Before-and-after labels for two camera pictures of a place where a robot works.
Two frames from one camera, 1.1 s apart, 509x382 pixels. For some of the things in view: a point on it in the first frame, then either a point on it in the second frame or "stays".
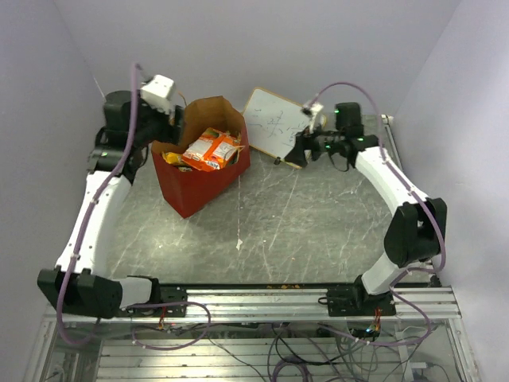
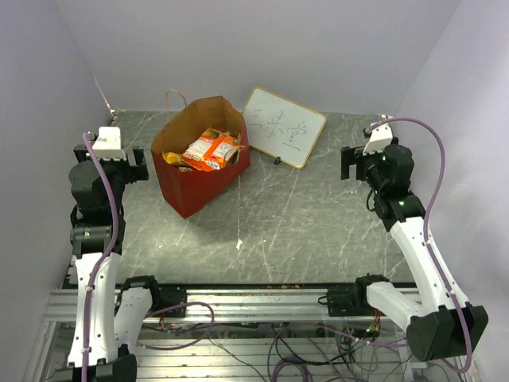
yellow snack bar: (172, 157) stays
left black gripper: (172, 134) → (127, 169)
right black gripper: (297, 155) → (351, 156)
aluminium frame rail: (296, 304) stays
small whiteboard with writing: (273, 122) stays
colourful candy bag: (211, 151) stays
